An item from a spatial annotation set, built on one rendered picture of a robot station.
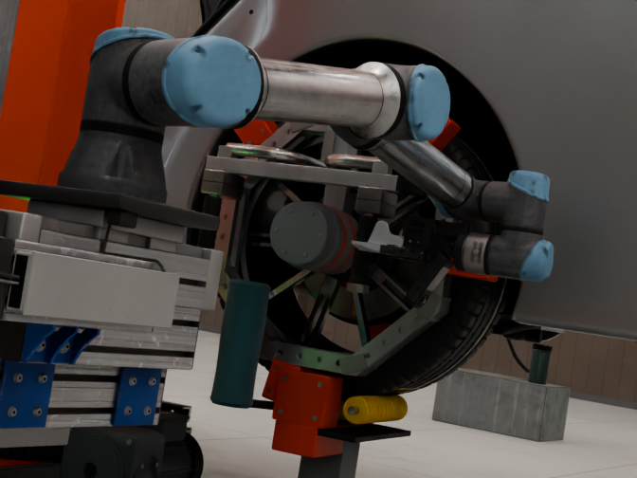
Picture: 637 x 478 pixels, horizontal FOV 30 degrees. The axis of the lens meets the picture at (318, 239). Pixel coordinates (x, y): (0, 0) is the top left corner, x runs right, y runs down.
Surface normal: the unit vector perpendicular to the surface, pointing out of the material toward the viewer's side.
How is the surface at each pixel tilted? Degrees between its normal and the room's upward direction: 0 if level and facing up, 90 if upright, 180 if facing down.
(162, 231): 90
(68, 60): 90
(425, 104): 89
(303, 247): 90
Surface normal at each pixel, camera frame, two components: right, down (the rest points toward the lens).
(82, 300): 0.86, 0.11
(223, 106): 0.62, 0.08
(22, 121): -0.40, -0.11
